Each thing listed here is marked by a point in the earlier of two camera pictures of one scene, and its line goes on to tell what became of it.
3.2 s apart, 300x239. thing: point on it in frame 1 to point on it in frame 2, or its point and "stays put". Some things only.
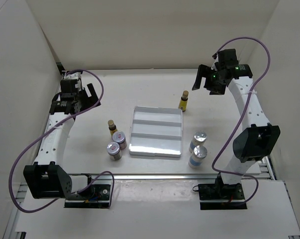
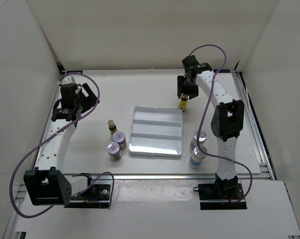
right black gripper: [205, 71] to [180, 81]
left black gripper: [90, 100] stays put
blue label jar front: [199, 153] stays put
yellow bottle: [183, 102] stays put
